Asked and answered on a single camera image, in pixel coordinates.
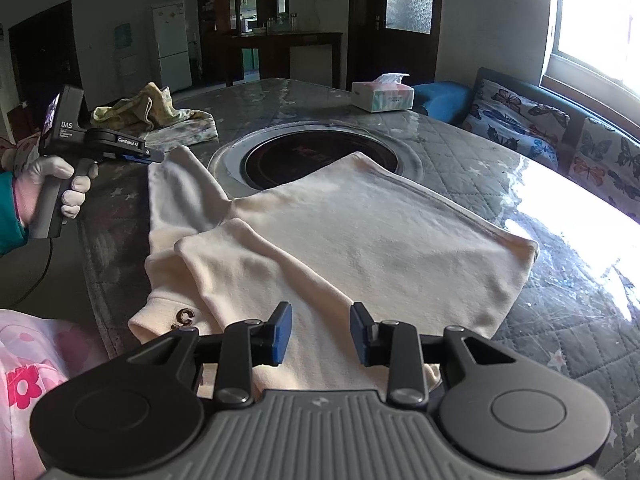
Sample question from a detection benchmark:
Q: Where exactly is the left forearm teal sleeve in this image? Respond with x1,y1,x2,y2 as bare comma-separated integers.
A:
0,172,37,256

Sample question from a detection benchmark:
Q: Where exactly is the dark wooden cabinet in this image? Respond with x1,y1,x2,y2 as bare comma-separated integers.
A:
196,0,343,88

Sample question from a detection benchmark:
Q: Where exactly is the pink floral garment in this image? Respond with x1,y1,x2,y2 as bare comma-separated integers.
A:
0,310,106,479

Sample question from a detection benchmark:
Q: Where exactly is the blue corner sofa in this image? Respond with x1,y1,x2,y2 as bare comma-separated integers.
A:
413,67,639,221

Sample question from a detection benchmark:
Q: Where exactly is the left butterfly print cushion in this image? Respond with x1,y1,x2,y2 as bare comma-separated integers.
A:
462,79,570,170

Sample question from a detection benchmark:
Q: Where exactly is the butterfly print cushion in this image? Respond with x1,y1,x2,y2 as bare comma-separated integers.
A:
462,79,570,170
568,117,640,222

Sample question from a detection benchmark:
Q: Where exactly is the window with frame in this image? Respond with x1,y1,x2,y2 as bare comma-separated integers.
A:
544,0,639,119

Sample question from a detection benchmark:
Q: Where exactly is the left hand white glove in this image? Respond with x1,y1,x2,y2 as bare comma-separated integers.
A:
18,156,99,219

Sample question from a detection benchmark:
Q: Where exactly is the right butterfly print cushion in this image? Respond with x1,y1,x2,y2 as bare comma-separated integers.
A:
568,117,640,222

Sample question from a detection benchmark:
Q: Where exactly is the cream knit sweater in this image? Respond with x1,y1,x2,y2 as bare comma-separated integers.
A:
128,147,538,390

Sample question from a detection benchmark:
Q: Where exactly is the yellow green floral cloth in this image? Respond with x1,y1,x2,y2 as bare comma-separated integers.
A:
91,82,218,152

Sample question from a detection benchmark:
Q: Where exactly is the dark wooden door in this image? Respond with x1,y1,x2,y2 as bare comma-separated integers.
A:
346,0,442,87

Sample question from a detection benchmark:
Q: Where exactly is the round black induction cooktop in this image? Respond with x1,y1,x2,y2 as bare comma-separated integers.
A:
207,120,424,197

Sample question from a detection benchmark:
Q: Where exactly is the white refrigerator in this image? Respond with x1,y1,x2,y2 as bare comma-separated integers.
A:
151,1,192,91

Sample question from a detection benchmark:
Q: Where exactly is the white tissue box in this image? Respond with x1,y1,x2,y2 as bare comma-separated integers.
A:
352,73,414,114

